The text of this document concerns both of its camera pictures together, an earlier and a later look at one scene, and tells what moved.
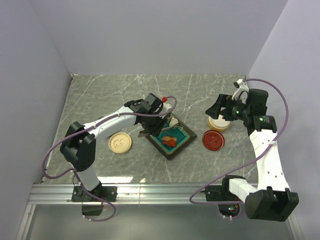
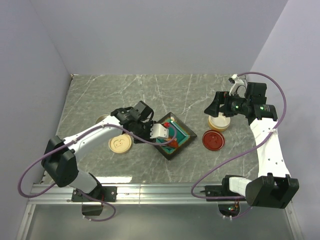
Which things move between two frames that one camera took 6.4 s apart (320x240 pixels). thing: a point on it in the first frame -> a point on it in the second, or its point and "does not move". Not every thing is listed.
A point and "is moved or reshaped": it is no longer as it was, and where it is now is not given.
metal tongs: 145,134 is moved or reshaped
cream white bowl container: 219,125 does not move
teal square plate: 175,137 does not move
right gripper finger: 213,111 does not move
